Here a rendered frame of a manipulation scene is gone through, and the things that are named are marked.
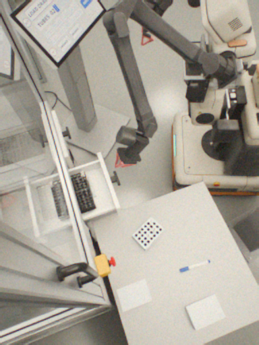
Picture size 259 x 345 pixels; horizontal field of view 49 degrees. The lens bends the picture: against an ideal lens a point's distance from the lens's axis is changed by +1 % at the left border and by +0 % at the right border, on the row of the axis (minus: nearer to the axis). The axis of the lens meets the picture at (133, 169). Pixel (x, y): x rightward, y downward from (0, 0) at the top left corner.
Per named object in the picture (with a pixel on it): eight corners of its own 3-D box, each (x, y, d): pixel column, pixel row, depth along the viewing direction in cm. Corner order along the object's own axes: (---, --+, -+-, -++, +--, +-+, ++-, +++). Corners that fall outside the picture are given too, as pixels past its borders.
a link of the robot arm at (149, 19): (128, -22, 83) (117, -16, 92) (107, 22, 86) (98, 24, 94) (223, 58, 106) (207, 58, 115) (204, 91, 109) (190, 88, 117)
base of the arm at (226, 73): (238, 77, 109) (235, 55, 115) (224, 67, 105) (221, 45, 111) (220, 89, 116) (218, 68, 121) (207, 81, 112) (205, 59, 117)
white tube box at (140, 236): (151, 218, 131) (151, 216, 128) (164, 231, 128) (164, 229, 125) (131, 237, 128) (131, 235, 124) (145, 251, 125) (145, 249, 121)
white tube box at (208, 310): (212, 294, 116) (214, 294, 112) (222, 317, 113) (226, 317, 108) (184, 306, 115) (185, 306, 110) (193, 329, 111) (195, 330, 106)
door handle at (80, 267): (98, 269, 65) (82, 255, 48) (102, 280, 64) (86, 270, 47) (78, 277, 65) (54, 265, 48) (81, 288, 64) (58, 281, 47)
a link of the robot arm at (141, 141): (152, 145, 110) (150, 134, 113) (137, 139, 106) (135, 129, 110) (142, 154, 114) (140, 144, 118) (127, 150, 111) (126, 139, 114)
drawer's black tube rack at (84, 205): (86, 176, 134) (83, 171, 128) (97, 210, 126) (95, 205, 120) (40, 192, 131) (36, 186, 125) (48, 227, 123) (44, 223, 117)
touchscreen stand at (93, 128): (130, 120, 250) (123, 11, 159) (104, 160, 233) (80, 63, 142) (83, 100, 262) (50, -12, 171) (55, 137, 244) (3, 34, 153)
